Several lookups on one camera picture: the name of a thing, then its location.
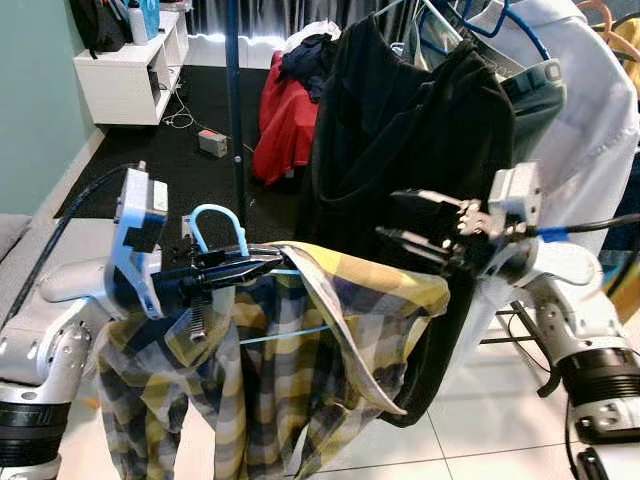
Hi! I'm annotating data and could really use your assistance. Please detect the yellow grey plaid shirt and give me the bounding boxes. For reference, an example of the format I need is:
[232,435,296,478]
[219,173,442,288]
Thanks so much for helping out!
[95,240,453,480]

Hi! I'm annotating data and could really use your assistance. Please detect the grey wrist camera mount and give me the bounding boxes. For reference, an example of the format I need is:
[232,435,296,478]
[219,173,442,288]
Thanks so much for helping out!
[487,162,543,236]
[105,165,171,321]

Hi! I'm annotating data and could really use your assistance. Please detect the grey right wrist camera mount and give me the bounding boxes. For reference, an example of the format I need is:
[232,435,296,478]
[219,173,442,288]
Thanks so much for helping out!
[487,162,543,236]

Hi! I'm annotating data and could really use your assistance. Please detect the light blue bag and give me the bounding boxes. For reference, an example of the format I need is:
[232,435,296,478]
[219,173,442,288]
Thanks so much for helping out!
[130,0,163,39]

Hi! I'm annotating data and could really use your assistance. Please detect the white shirt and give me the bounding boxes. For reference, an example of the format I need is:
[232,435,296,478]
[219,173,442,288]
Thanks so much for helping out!
[470,0,640,331]

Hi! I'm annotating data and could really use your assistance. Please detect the dark clothes pile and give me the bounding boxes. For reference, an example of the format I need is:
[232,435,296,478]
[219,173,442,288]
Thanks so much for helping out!
[278,32,341,101]

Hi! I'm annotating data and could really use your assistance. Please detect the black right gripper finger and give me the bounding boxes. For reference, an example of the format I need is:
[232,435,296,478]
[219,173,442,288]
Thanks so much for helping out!
[375,228,461,276]
[388,188,466,216]

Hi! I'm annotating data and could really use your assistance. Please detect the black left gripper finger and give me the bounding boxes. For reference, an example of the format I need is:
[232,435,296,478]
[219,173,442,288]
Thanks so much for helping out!
[195,248,286,281]
[175,268,276,306]

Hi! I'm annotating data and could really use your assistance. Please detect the grey power adapter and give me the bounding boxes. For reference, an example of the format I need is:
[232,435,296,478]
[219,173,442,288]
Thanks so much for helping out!
[197,130,229,158]

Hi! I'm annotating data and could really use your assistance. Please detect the white low shelf cabinet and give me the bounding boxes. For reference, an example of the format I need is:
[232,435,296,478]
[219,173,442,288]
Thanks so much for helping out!
[73,10,191,126]

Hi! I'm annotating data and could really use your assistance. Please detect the black hanging garment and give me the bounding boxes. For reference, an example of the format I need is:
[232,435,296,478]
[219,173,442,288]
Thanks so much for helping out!
[300,15,518,429]

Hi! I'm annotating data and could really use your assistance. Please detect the green shorts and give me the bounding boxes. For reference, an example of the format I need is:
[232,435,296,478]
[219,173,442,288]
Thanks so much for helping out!
[420,10,566,151]

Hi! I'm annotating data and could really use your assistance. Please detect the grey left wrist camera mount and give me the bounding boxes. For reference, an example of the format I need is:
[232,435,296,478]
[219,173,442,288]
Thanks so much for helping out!
[105,165,171,321]

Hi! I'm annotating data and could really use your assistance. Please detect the black backpack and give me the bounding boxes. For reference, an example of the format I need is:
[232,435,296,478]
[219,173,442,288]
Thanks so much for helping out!
[68,0,129,56]

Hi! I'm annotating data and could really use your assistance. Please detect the red cloth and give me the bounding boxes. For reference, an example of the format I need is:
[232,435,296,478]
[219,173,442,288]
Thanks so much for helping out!
[250,52,323,188]

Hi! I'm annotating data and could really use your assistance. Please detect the dark pleated curtain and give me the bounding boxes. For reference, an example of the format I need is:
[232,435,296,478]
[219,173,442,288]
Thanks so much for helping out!
[185,0,471,41]

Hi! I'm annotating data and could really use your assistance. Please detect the white bottle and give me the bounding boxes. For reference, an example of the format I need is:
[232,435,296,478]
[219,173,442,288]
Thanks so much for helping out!
[128,5,148,43]

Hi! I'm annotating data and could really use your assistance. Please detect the white clothes hanger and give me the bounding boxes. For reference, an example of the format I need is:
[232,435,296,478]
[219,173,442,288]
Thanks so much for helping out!
[187,203,331,346]

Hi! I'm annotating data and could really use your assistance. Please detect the blue clothes hanger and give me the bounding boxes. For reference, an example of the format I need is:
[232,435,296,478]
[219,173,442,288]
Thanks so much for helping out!
[455,0,551,63]

